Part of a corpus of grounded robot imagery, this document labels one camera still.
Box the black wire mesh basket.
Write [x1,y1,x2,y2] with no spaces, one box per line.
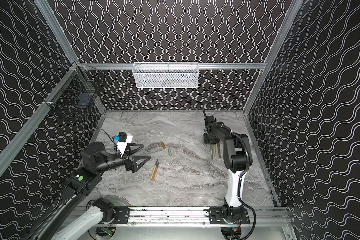
[46,62,106,122]

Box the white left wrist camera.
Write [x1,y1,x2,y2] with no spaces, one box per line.
[113,132,133,156]

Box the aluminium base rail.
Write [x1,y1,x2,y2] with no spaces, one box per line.
[47,205,292,228]

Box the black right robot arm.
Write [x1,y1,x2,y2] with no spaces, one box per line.
[203,115,253,223]

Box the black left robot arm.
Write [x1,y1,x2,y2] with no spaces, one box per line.
[22,142,151,240]

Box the white wire mesh basket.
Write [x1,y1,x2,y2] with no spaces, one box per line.
[132,62,200,89]

